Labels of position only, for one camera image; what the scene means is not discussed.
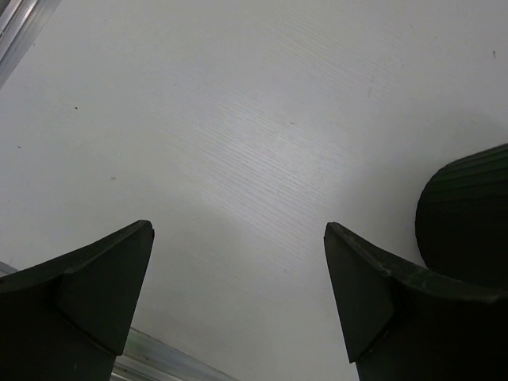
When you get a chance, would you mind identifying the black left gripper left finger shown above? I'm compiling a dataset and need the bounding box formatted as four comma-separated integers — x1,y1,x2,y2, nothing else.
1,220,153,380

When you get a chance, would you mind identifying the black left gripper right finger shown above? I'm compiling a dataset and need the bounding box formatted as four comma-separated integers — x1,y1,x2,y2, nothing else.
324,222,507,380

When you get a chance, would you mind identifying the black plastic bin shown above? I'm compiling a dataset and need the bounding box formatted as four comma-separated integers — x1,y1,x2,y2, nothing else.
415,144,507,289

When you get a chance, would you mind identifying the aluminium table edge rail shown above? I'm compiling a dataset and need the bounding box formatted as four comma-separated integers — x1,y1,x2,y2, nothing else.
0,0,61,87

